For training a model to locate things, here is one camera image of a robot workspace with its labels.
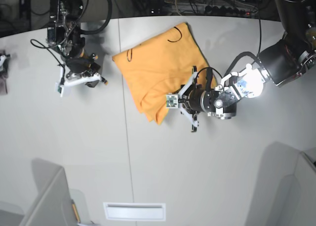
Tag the orange pencil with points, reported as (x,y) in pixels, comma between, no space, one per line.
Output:
(76,212)

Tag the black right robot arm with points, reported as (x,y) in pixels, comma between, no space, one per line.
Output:
(66,37)

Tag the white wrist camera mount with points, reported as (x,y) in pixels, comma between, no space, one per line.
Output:
(180,100)
(63,86)

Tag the orange yellow T-shirt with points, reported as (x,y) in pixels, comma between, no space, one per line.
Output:
(159,66)

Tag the grey left bin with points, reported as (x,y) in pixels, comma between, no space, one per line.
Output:
(51,206)

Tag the grey right bin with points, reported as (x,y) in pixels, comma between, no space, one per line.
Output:
(295,199)

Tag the black power strip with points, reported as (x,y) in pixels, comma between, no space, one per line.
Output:
(228,11)

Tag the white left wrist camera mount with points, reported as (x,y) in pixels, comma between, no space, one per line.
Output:
(180,100)

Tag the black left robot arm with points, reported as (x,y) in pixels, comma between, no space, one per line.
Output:
(280,63)

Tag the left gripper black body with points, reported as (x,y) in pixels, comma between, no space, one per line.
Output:
(202,101)

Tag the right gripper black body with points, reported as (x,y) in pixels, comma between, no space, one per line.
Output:
(82,66)

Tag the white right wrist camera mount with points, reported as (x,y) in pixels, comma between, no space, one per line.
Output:
(63,86)

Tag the grey bin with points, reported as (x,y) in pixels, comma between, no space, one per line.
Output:
(51,206)
(295,199)

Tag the white table slot plate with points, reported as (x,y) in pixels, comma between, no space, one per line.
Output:
(148,212)

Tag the pink cloth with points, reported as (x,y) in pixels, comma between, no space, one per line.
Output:
(3,85)

